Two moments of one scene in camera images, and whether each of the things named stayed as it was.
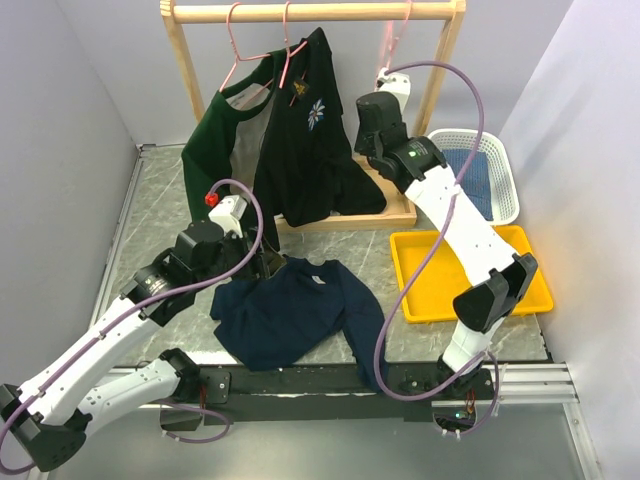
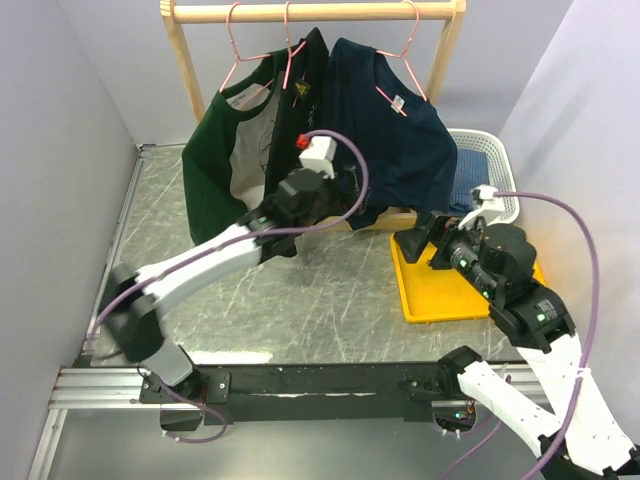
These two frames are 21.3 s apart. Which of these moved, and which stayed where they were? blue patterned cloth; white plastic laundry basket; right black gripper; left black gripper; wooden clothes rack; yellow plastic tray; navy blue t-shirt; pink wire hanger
Moved: right black gripper; left black gripper; navy blue t-shirt; pink wire hanger
Stayed: white plastic laundry basket; yellow plastic tray; blue patterned cloth; wooden clothes rack
